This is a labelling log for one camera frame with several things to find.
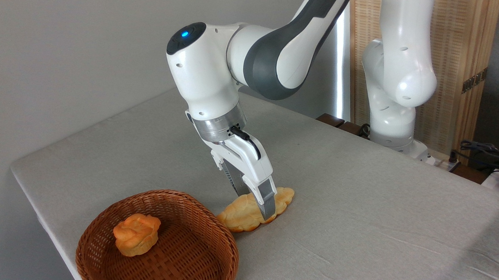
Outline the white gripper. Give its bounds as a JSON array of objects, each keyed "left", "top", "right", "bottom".
[{"left": 209, "top": 131, "right": 278, "bottom": 223}]

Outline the long braided bread loaf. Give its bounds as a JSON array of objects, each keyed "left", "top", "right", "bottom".
[{"left": 215, "top": 186, "right": 297, "bottom": 233}]

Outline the brown woven wicker basket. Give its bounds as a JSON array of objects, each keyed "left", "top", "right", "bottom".
[{"left": 72, "top": 187, "right": 240, "bottom": 280}]

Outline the small round orange bread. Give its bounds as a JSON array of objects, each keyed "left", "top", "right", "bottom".
[{"left": 112, "top": 212, "right": 163, "bottom": 258}]

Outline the grey tablecloth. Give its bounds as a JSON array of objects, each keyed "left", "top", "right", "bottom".
[{"left": 7, "top": 74, "right": 499, "bottom": 280}]

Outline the dark brown wooden block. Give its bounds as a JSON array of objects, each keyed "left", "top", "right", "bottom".
[{"left": 316, "top": 111, "right": 370, "bottom": 142}]

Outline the white power strip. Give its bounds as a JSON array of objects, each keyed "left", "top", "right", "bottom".
[{"left": 427, "top": 152, "right": 462, "bottom": 173}]

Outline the metal screen hinge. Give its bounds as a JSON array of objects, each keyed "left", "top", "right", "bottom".
[{"left": 460, "top": 67, "right": 489, "bottom": 94}]

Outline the wooden slatted folding screen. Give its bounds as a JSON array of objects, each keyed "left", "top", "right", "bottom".
[{"left": 346, "top": 0, "right": 499, "bottom": 169}]

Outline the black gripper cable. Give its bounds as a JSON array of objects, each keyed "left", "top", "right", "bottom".
[{"left": 228, "top": 125, "right": 262, "bottom": 161}]

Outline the black cable bundle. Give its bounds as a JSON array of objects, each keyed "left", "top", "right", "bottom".
[{"left": 449, "top": 138, "right": 499, "bottom": 178}]

